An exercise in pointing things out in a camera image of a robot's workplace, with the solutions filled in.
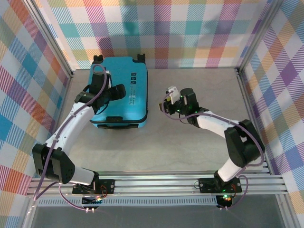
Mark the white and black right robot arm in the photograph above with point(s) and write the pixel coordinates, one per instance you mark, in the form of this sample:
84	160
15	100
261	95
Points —
211	123

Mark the aluminium side rail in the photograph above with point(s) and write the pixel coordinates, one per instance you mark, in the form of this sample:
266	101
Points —
61	109
245	95

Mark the blue hard-shell suitcase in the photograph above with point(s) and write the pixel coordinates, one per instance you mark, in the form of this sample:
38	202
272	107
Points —
140	107

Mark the black controller board with LEDs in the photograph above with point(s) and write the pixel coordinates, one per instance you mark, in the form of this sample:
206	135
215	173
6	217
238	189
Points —
225	202
91	201

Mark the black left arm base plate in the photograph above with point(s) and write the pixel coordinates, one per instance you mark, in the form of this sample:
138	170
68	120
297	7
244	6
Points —
109	186

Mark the aluminium frame post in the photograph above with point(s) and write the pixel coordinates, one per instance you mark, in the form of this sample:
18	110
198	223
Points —
259	35
60	57

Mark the aluminium mounting rail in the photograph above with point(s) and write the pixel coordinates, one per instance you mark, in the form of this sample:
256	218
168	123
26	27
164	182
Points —
154	185

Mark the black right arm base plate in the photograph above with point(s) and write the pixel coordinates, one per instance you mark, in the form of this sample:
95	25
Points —
206	185

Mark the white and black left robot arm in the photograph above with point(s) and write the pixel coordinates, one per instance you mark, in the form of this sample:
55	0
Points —
73	123

